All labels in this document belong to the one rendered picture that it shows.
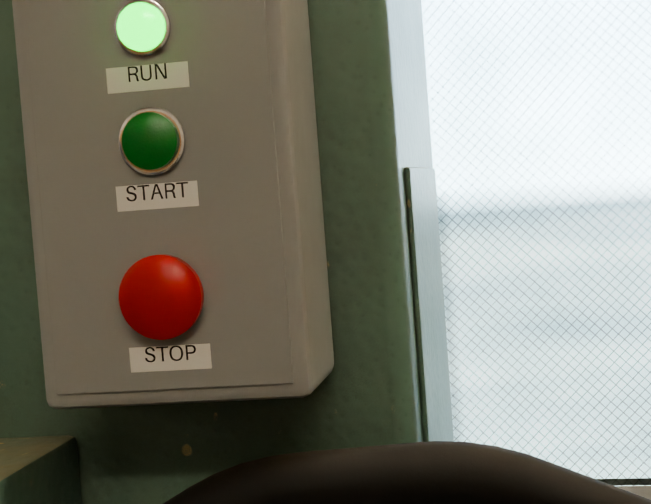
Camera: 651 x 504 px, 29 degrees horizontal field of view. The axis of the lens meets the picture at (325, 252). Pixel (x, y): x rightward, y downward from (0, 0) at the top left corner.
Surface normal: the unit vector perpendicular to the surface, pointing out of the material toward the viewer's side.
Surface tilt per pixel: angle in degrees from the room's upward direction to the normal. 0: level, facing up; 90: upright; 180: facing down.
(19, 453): 0
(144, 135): 87
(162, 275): 81
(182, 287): 87
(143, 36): 93
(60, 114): 90
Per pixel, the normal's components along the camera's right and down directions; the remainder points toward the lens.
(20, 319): -0.15, 0.07
